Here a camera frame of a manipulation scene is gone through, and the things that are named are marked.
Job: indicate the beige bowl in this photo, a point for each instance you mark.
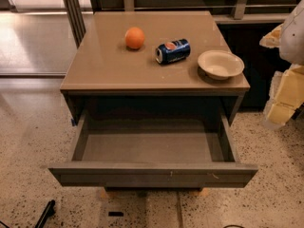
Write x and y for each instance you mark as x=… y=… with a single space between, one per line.
x=220 y=65

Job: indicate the metal window frame post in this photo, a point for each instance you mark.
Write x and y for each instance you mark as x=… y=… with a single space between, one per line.
x=76 y=20

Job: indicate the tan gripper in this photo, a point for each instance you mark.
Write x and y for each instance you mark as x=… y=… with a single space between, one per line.
x=293 y=40

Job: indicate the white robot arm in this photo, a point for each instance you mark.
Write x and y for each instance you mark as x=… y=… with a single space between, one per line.
x=296 y=20

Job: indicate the black object on floor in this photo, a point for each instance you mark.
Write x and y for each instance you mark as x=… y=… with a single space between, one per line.
x=48 y=212

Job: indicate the orange fruit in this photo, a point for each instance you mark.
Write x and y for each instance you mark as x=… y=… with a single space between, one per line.
x=134 y=38

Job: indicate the grey top drawer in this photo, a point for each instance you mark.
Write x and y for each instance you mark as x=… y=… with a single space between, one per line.
x=153 y=150

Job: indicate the brown drawer cabinet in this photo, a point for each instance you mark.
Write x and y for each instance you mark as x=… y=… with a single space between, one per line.
x=105 y=65

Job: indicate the blue pepsi can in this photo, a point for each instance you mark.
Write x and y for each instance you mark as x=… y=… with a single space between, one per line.
x=173 y=51

